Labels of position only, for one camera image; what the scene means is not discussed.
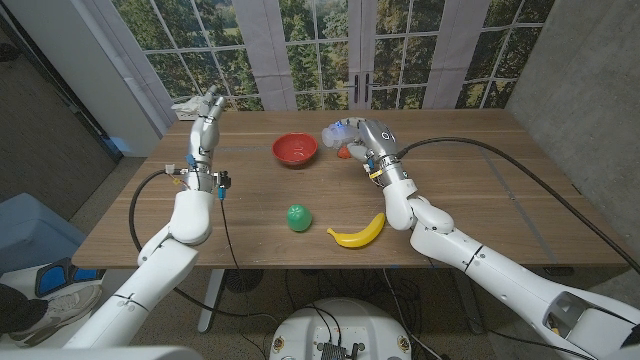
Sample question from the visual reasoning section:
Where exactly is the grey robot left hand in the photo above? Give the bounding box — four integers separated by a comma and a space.
185, 84, 226, 194

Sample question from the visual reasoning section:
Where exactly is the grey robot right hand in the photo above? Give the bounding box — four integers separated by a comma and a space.
327, 117, 409, 187

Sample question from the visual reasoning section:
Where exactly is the red bowl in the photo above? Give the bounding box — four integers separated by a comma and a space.
271, 131, 320, 167

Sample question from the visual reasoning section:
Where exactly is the yellow toy banana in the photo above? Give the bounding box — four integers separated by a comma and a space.
326, 212, 387, 249

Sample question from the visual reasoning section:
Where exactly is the green toy apple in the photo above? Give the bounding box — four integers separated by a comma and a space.
286, 203, 314, 233

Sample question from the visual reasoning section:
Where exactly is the white power strip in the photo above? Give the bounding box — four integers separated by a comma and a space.
175, 103, 217, 122

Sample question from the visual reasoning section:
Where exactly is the crumpled white tissue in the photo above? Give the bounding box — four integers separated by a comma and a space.
170, 95, 209, 114

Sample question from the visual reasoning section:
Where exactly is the printed window forest backdrop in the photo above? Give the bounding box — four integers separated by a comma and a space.
110, 0, 556, 112

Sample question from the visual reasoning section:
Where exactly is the black round fan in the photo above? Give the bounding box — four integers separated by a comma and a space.
223, 268, 265, 294

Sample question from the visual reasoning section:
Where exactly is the white table leg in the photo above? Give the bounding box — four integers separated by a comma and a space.
197, 268, 226, 334

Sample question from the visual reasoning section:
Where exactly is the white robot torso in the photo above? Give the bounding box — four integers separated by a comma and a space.
268, 297, 413, 360

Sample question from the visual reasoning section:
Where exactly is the blue grey storage bin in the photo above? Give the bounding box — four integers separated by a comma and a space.
0, 192, 89, 275

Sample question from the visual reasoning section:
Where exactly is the grey table leg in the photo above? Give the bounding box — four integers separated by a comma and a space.
452, 272, 486, 335

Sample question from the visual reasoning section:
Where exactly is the white base with blue pads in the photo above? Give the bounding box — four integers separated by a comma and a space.
34, 257, 106, 299

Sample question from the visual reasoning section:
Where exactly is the grey white sneaker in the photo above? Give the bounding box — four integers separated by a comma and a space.
8, 282, 104, 349

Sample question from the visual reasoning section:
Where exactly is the person in dark clothes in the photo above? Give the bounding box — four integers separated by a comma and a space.
0, 284, 49, 336

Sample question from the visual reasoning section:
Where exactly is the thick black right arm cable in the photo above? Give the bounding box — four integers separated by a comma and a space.
396, 136, 640, 275

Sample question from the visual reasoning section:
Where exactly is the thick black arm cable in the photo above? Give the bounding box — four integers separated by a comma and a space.
396, 136, 640, 275
128, 169, 279, 319

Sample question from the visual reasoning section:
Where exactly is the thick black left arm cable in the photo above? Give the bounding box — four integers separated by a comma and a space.
128, 169, 279, 319

